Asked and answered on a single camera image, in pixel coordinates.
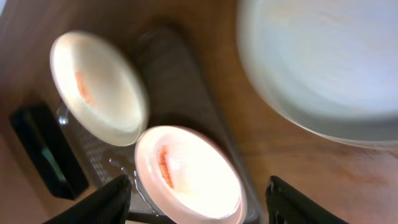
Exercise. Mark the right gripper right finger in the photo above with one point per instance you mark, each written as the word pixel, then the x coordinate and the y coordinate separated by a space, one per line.
pixel 286 205

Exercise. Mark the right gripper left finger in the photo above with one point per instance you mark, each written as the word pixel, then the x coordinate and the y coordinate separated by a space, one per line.
pixel 108 205

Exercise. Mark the white plate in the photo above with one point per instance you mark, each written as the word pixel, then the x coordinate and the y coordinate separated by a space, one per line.
pixel 101 88
pixel 329 67
pixel 188 177

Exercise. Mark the white plate top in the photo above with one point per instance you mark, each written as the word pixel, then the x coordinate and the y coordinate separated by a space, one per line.
pixel 101 88

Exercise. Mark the small black tray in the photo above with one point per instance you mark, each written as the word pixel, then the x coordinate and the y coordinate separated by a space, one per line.
pixel 48 149

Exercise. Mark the large brown tray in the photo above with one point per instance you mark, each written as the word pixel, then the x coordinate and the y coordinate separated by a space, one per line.
pixel 178 95

